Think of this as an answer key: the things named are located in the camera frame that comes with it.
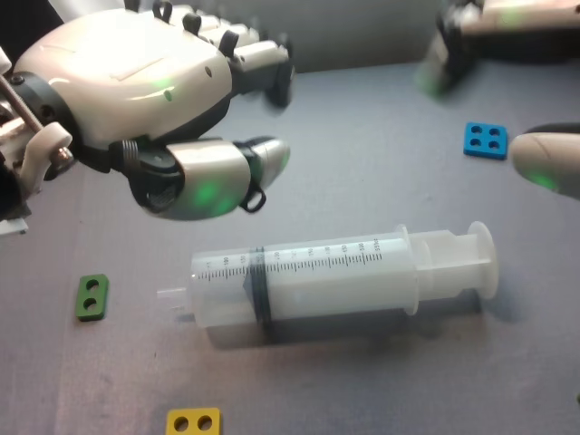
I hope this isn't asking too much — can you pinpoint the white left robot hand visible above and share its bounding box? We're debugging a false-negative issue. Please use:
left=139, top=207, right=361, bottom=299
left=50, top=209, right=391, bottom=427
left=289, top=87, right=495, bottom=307
left=12, top=0, right=296, bottom=222

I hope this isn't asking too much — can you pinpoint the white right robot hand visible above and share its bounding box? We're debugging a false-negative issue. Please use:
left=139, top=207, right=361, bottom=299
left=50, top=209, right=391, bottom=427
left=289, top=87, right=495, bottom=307
left=414, top=0, right=580, bottom=203

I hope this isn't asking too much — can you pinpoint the large clear plastic syringe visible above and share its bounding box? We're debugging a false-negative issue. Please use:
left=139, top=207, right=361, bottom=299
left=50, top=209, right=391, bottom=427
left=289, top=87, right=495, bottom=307
left=156, top=220, right=500, bottom=350

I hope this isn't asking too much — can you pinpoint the blue four-hole square block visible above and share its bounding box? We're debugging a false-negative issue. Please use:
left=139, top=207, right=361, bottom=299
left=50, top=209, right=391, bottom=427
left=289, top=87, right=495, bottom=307
left=461, top=121, right=509, bottom=160

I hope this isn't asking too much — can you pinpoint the grey table cloth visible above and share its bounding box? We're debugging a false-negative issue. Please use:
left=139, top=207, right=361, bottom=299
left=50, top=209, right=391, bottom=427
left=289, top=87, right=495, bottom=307
left=0, top=58, right=580, bottom=435

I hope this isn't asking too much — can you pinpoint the green two-hole block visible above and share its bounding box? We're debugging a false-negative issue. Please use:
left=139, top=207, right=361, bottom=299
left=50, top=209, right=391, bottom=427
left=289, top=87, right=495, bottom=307
left=74, top=274, right=110, bottom=322

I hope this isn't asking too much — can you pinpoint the yellow four-hole square block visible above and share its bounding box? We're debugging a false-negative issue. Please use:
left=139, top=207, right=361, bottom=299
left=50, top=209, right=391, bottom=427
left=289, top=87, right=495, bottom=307
left=165, top=407, right=223, bottom=435

